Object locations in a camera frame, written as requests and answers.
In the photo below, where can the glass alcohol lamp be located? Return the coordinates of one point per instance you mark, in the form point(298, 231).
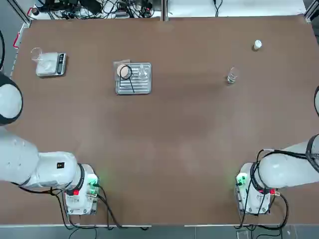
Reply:
point(142, 72)

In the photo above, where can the small glass beaker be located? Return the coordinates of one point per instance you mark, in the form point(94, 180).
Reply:
point(232, 77)

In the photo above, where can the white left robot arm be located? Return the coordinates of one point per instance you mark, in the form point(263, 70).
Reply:
point(15, 159)

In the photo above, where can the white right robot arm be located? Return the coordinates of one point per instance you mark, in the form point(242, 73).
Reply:
point(281, 169)

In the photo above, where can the white lamp cap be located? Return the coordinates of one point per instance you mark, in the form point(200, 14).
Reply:
point(258, 44)

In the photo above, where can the ribbed metal tray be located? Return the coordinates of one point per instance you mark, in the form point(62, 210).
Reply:
point(142, 87)

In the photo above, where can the silver digital scale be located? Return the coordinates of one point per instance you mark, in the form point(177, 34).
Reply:
point(49, 64)

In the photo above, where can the dark tape roll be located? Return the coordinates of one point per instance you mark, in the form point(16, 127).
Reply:
point(33, 11)

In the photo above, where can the aluminium profile post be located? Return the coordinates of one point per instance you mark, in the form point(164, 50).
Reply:
point(164, 10)

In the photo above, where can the aluminium corner post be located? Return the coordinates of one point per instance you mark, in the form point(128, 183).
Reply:
point(311, 11)
point(23, 12)

